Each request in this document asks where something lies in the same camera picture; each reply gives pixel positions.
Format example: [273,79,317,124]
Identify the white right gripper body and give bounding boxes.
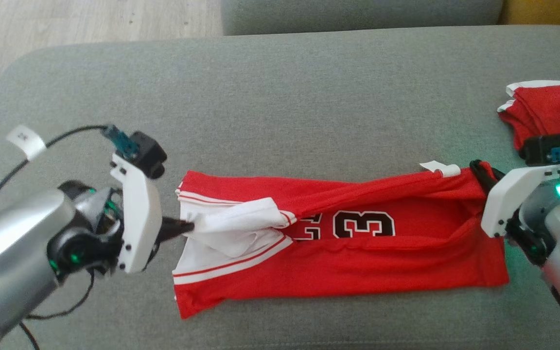
[480,163,560,239]

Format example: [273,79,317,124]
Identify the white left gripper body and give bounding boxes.
[109,150,163,274]

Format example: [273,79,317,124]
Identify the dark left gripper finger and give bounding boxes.
[155,228,189,245]
[159,217,196,231]

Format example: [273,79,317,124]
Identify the red white-trimmed shorts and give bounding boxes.
[497,80,560,176]

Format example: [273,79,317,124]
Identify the red numbered basketball jersey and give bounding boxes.
[173,160,510,320]

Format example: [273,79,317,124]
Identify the grey sofa seat cushion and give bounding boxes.
[0,24,560,350]

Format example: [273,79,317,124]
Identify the yellow pillow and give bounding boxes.
[498,0,560,28]

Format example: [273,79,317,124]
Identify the grey sofa back cushion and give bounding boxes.
[220,0,505,36]

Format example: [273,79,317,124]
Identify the blue left camera plug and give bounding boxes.
[102,124,140,159]

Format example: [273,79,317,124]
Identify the white left cable label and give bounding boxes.
[6,124,47,161]

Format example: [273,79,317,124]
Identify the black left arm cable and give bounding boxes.
[0,125,111,350]

